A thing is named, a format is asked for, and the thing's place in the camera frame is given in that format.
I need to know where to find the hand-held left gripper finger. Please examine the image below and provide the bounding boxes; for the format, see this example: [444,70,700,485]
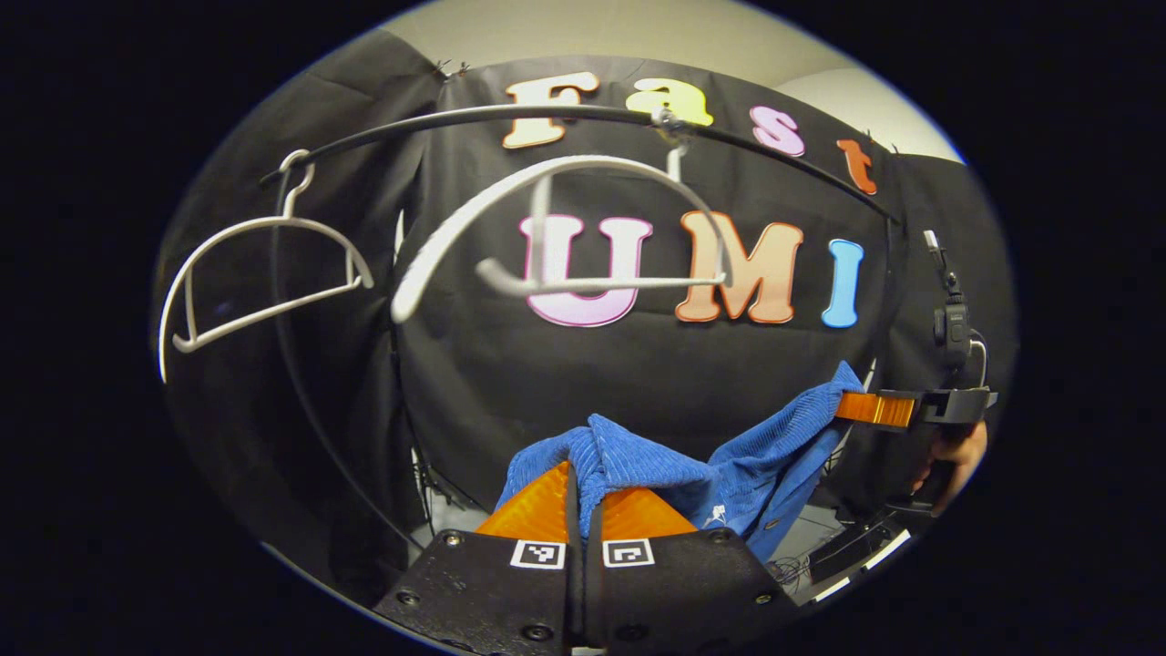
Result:
[583,486,803,656]
[375,460,584,656]

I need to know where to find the blue corduroy jacket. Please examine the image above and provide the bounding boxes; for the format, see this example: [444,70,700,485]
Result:
[495,361,866,564]

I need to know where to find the white plastic hanger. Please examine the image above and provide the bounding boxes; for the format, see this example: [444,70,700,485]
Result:
[159,149,374,384]
[392,109,734,324]

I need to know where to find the black clothes rack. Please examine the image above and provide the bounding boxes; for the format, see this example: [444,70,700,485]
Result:
[260,103,903,552]

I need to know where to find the black backdrop stand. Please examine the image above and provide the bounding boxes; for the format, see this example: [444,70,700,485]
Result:
[410,442,488,534]

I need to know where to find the black floor cables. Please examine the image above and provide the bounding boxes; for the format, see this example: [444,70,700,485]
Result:
[768,551,816,598]

